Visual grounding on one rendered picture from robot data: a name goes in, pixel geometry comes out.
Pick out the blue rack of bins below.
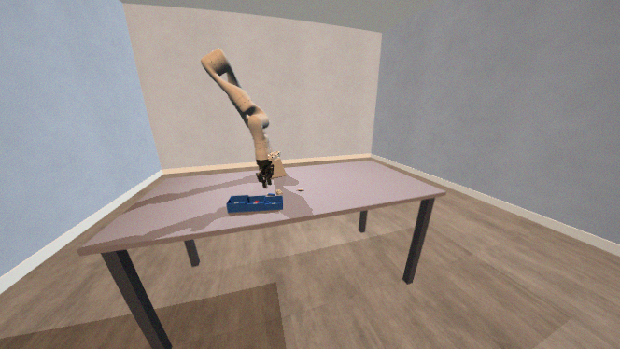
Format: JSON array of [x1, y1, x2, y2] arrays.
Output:
[[226, 195, 283, 213]]

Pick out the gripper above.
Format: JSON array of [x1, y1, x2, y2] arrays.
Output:
[[256, 160, 274, 188]]

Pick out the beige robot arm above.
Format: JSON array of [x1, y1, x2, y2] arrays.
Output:
[[201, 49, 280, 161]]

